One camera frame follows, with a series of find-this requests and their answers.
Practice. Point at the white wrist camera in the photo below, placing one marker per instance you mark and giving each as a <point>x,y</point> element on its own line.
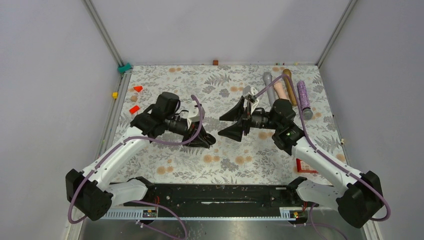
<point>194,115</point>
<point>249,94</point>

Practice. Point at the gold toy microphone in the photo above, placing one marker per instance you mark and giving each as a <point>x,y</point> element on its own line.
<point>289,88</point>

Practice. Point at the purple glitter toy microphone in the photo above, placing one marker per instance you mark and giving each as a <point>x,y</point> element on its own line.
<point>304,101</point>

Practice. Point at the aluminium frame rail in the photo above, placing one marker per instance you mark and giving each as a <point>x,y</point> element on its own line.
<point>104,34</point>

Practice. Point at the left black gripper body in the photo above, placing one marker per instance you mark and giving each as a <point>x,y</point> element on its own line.
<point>179,125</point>

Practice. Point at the teal clamp block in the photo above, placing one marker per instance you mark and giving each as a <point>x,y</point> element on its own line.
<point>124,68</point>

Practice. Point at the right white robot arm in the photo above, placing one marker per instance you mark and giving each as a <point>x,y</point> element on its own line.
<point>355,195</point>

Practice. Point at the red block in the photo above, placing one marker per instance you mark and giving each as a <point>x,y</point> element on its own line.
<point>134,110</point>

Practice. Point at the red plastic box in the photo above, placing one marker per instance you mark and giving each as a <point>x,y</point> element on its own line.
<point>303,167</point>

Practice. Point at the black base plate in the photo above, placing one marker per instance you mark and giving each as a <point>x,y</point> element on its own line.
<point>215,201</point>

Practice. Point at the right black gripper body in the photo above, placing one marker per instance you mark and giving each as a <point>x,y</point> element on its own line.
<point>258,119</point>

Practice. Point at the grey toy microphone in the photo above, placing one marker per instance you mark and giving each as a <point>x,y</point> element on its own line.
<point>267,79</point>

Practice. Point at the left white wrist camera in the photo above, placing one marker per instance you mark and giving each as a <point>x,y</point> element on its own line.
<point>194,115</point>

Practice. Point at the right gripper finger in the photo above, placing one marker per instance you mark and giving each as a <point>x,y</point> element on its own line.
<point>235,113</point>
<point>234,132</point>

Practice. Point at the orange triangular block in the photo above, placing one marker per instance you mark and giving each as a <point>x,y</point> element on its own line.
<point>138,88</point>

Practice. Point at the pink toy microphone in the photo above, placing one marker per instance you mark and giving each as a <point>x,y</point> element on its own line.
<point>280,90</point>

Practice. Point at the floral patterned mat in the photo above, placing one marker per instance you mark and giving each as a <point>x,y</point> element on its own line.
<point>254,160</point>

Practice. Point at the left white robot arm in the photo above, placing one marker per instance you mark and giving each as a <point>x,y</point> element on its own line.
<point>91,193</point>

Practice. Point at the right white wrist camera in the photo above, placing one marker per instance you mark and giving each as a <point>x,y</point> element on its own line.
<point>249,94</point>

